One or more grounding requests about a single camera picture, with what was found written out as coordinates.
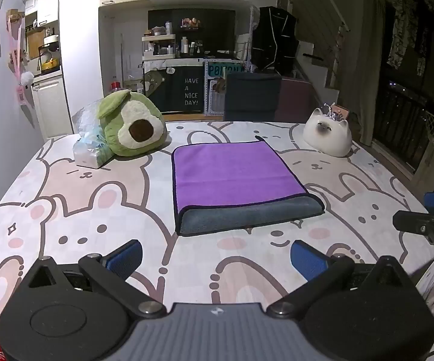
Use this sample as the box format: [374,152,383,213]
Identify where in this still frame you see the green avocado plush toy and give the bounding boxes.
[97,89,168,158]

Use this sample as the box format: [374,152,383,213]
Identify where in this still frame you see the yellow pot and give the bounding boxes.
[40,57,61,75]

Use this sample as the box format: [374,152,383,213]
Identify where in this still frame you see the pink strap with white pompom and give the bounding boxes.
[6,8,35,108]

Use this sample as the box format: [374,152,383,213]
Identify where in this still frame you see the white wire rack with sign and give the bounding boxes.
[203,58,248,116]

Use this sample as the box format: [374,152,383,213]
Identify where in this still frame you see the patterned hanging garment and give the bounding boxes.
[386,0,430,78]

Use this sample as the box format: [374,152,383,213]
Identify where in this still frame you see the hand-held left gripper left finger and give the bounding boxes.
[24,239,166,319]

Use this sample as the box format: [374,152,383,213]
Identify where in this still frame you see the maroon storage box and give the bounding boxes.
[276,77,325,123]

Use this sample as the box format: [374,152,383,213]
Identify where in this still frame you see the beige curtain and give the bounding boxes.
[358,0,388,147]

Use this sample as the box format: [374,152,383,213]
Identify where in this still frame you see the bunny printed blanket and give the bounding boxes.
[0,120,434,332]

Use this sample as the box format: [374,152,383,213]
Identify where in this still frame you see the white cat-shaped ceramic holder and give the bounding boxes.
[302,103,353,157]

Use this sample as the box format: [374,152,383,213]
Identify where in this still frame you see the white shelf rack with bottles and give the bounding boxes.
[142,20,177,61]

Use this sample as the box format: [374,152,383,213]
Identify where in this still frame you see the purple and grey towel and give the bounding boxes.
[171,135,325,237]

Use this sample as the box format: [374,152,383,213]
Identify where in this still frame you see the black hanging jacket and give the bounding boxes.
[252,6,299,75]

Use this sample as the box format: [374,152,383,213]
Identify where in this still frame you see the black cabinet with white lettering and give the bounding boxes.
[144,63,206,114]

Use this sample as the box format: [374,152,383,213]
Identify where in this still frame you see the white kitchen cabinet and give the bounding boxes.
[31,73,74,140]

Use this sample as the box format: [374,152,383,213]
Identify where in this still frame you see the plastic tissue pack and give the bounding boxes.
[72,98,114,170]

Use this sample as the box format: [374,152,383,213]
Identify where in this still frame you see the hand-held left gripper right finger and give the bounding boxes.
[266,239,414,319]

